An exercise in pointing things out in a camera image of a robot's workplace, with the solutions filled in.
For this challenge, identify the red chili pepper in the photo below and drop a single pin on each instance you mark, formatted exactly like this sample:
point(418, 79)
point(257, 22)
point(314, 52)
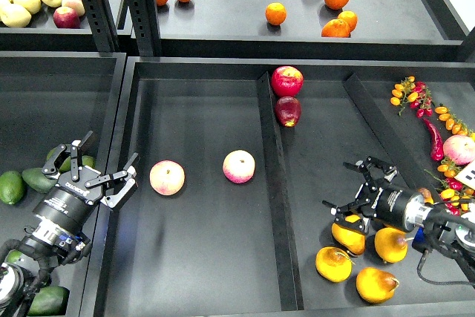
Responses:
point(436, 152)

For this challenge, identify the pink apple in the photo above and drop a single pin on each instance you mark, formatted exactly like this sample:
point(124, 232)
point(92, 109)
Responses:
point(167, 177)
point(239, 166)

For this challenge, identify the yellow pear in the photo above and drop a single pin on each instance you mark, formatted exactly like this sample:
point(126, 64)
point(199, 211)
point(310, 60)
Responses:
point(426, 194)
point(391, 245)
point(355, 242)
point(333, 264)
point(376, 286)

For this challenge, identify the pink apple left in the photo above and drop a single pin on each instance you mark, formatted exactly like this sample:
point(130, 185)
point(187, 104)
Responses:
point(167, 177)

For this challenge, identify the pink apple right bin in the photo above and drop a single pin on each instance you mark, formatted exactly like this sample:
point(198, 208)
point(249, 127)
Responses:
point(460, 149)

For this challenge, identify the black left bin tray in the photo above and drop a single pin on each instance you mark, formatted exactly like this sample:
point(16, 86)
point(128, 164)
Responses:
point(48, 98)

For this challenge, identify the cherry tomato bunch upper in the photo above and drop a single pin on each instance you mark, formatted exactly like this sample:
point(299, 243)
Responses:
point(413, 94)

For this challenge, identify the green avocado top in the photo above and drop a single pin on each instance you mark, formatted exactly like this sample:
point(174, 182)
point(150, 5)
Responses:
point(59, 153)

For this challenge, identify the pink peach on shelf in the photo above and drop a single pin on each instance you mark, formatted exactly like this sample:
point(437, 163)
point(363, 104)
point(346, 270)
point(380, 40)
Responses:
point(76, 5)

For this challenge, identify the dark avocado bottom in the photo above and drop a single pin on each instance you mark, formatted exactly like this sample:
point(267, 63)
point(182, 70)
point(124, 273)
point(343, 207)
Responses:
point(50, 301)

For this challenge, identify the red apple on shelf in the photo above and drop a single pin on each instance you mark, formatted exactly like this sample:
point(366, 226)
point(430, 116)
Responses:
point(66, 17)

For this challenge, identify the yellow pear bottom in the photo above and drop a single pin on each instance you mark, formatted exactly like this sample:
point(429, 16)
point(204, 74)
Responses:
point(376, 286)

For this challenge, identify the pink apple centre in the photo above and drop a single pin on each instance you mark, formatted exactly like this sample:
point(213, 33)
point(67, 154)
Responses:
point(239, 166)

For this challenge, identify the white label card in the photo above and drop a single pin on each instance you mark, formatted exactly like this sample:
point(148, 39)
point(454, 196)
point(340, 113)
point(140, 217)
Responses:
point(467, 175)

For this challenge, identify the black bin tray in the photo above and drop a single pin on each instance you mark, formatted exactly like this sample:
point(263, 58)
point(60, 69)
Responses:
point(208, 250)
point(48, 98)

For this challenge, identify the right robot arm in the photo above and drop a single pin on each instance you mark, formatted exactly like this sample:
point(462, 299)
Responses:
point(450, 235)

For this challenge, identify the light green avocado far left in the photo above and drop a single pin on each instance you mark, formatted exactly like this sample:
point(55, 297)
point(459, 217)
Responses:
point(13, 187)

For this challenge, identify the black upper left shelf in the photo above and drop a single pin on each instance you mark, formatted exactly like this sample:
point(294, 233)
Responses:
point(42, 33)

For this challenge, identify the dark avocado left bin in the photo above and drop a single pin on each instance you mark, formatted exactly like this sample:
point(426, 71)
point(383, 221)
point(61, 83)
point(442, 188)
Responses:
point(35, 179)

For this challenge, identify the black perforated shelf post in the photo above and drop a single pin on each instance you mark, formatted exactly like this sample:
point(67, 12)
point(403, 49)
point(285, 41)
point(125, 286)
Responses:
point(146, 26)

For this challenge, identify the cherry tomato bunch lower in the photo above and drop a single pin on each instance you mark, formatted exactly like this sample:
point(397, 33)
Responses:
point(456, 196)

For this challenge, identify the black perforated left post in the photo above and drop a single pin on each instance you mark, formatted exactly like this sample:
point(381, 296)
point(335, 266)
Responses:
point(101, 23)

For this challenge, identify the pale yellow apple front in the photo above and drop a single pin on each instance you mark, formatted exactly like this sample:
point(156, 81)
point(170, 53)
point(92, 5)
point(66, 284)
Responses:
point(14, 15)

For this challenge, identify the black middle bin tray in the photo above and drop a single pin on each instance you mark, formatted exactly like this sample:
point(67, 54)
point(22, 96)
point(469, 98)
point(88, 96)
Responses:
point(208, 250)

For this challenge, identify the black bin divider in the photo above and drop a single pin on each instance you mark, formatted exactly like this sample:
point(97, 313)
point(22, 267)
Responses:
point(286, 258)

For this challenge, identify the green avocado right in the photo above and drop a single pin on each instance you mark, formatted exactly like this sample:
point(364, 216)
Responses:
point(87, 160)

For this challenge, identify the orange shelf behind front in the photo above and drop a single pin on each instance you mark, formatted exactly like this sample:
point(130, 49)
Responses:
point(350, 18)

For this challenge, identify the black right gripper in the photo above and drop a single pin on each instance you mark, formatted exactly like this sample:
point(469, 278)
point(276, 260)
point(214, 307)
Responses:
point(393, 206)

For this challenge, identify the bright red apple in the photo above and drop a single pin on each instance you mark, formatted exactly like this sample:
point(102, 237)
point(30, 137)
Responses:
point(286, 81)

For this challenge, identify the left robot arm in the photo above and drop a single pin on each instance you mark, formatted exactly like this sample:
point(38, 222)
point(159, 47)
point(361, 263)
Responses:
point(46, 247)

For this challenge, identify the dark red apple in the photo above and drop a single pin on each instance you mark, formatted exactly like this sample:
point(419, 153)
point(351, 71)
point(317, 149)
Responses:
point(288, 111)

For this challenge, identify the orange cherry tomato bunch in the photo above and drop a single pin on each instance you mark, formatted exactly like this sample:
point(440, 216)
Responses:
point(453, 124)

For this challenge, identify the dark green avocado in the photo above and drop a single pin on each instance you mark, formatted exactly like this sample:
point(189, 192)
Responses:
point(15, 257)

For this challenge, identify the black shelf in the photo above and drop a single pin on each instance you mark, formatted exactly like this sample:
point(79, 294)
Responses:
point(401, 30)
point(42, 33)

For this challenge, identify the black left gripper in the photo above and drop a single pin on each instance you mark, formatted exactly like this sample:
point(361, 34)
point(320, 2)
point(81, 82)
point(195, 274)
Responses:
point(71, 201)

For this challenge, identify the black diagonal divider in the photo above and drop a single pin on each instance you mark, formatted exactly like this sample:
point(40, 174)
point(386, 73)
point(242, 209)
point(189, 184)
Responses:
point(393, 142)

